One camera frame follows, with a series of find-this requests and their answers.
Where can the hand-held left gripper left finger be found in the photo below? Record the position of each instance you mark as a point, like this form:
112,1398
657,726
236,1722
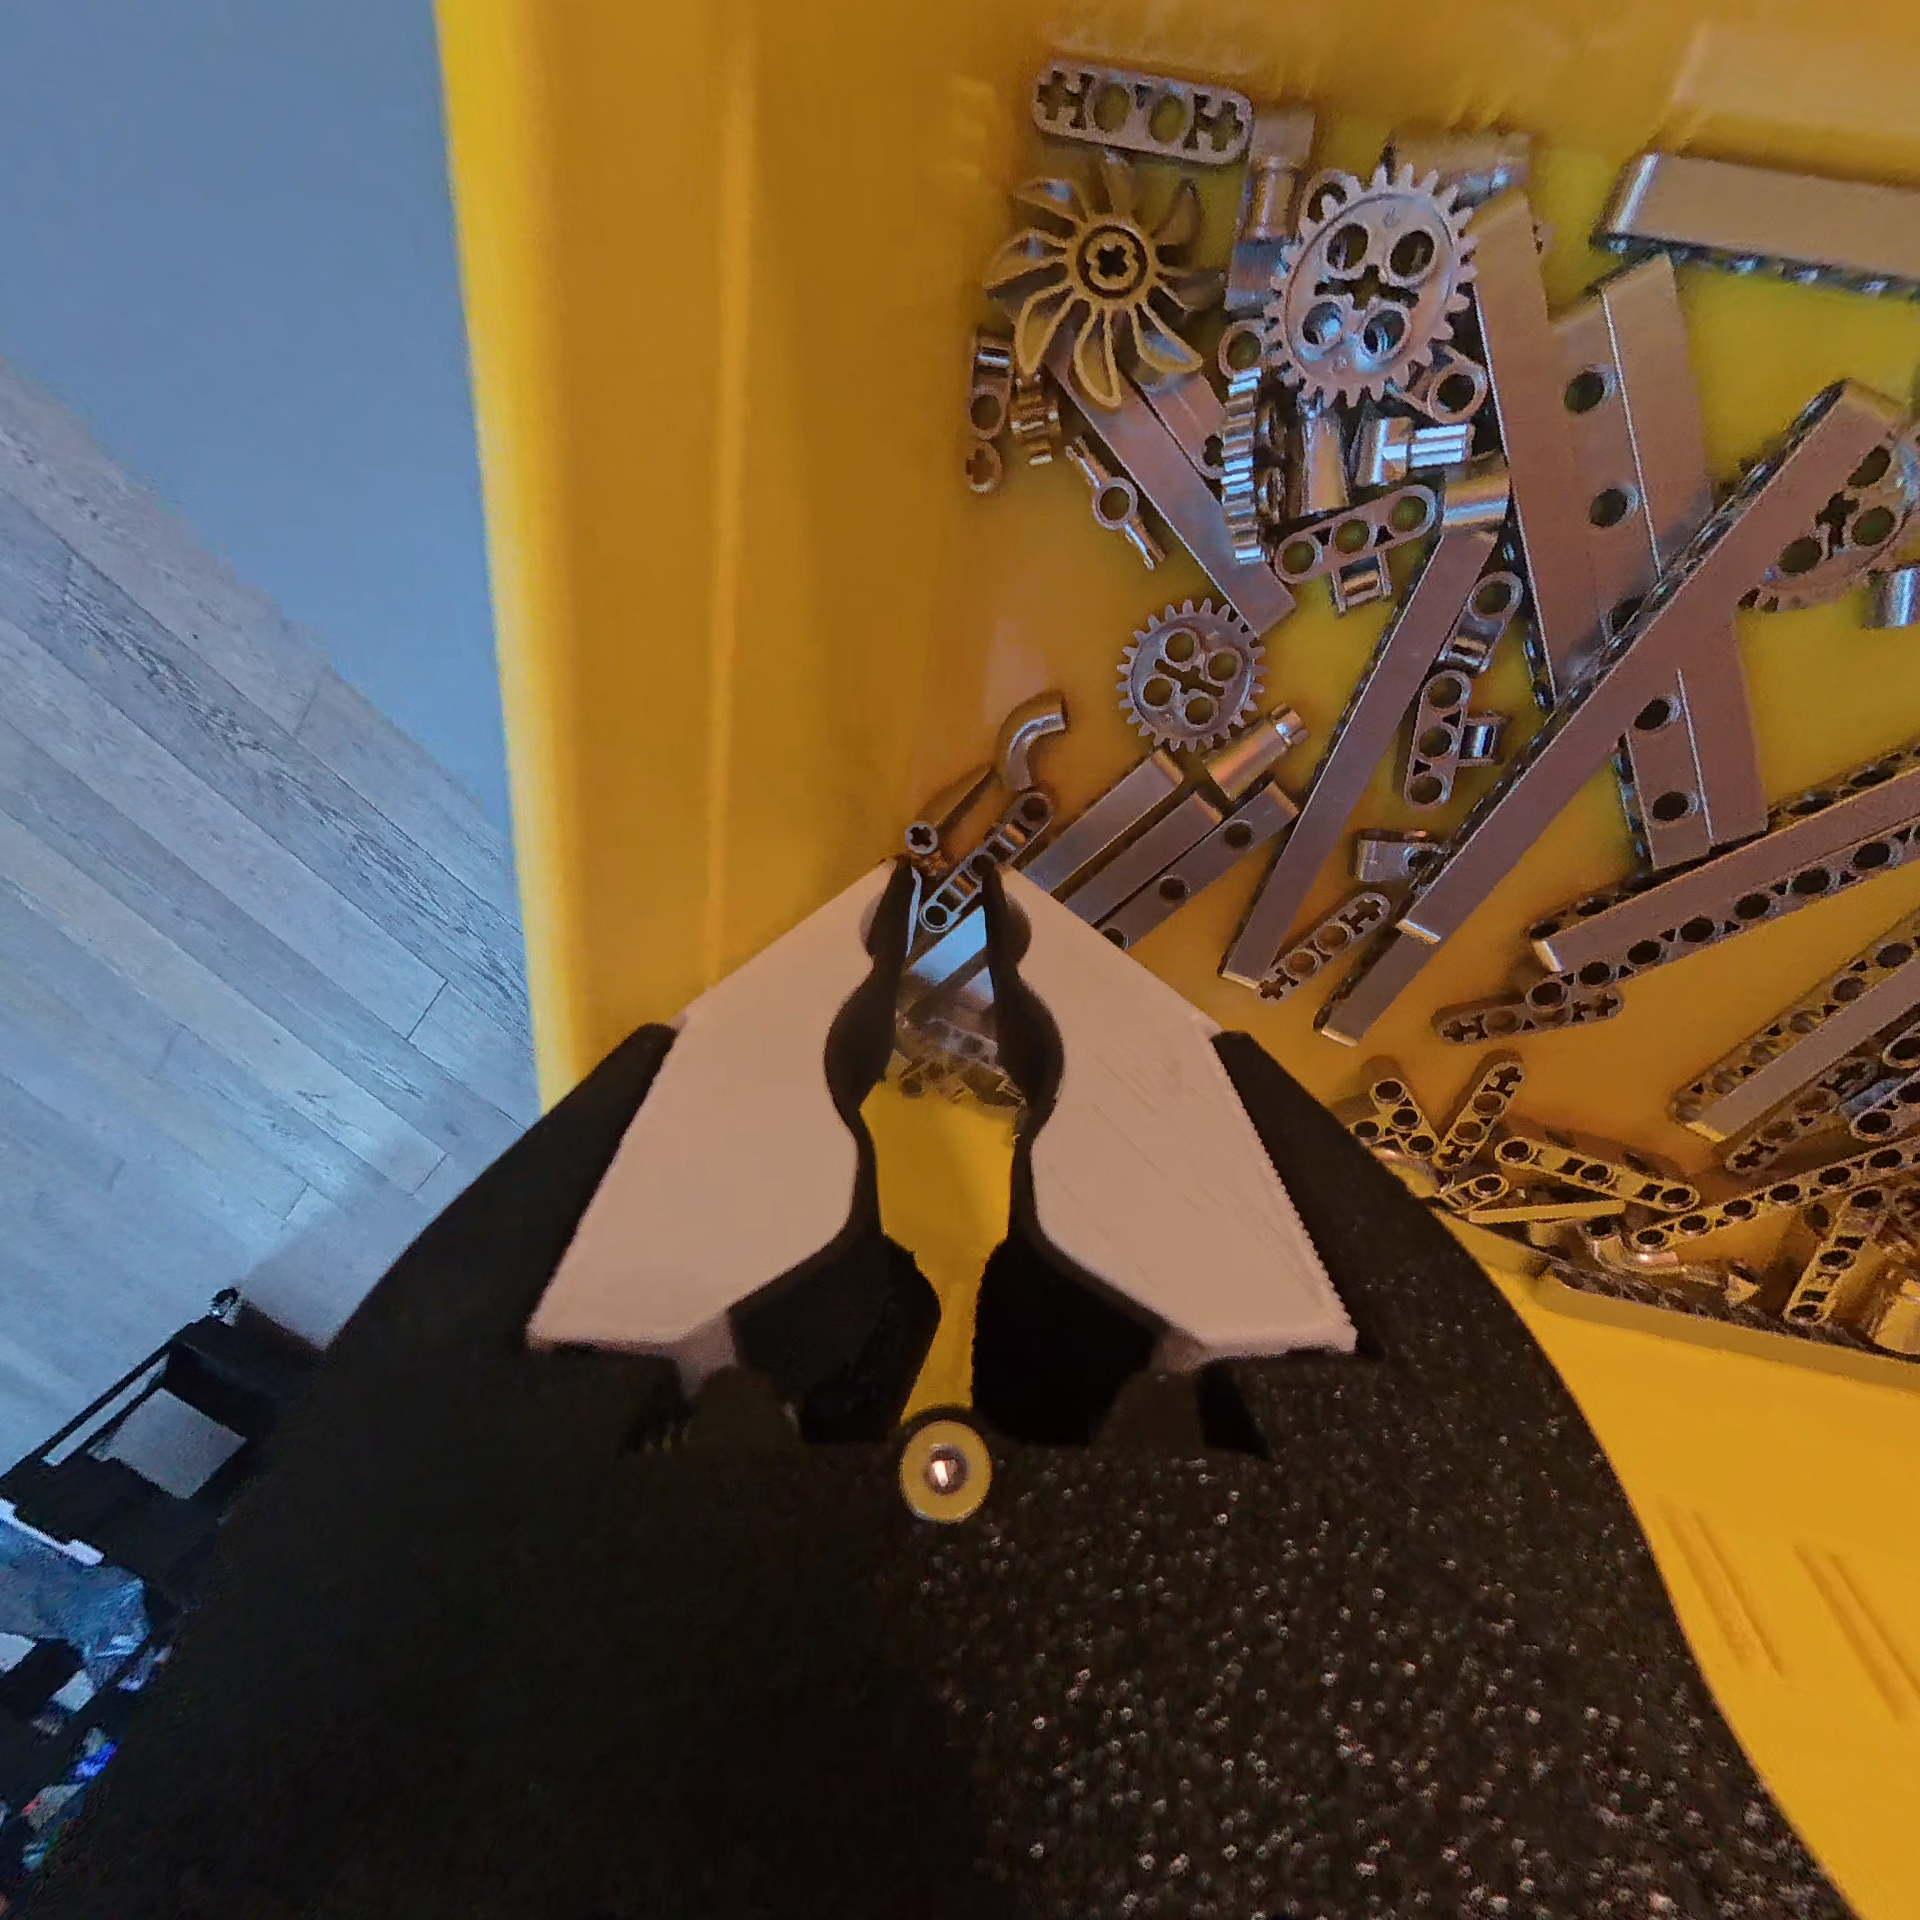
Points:
707,1187

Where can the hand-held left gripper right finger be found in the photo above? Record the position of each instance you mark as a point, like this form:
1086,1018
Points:
1187,1187

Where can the pile of grey brick parts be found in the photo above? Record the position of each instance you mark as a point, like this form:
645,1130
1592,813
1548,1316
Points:
1591,660

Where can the yellow plastic bin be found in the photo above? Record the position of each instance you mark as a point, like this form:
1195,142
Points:
721,450

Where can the black frame object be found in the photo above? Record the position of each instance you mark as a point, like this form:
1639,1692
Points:
180,1397

